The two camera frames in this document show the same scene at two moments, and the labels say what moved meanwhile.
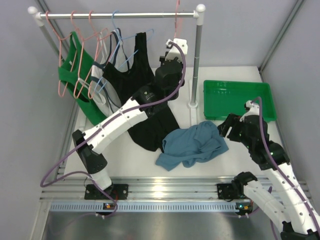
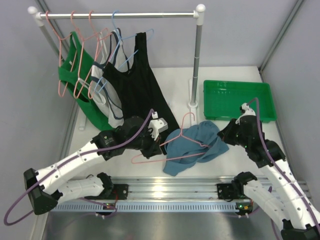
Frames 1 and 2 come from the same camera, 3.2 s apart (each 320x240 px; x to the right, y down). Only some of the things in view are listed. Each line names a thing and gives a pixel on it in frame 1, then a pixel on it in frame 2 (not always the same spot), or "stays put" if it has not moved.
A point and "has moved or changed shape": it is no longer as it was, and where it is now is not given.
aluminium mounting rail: (144, 188) stays put
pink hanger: (177, 28) to (181, 133)
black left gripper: (163, 58) to (152, 149)
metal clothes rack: (198, 13) stays put
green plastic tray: (221, 98) stays put
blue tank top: (192, 145) has moved or changed shape
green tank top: (76, 76) stays put
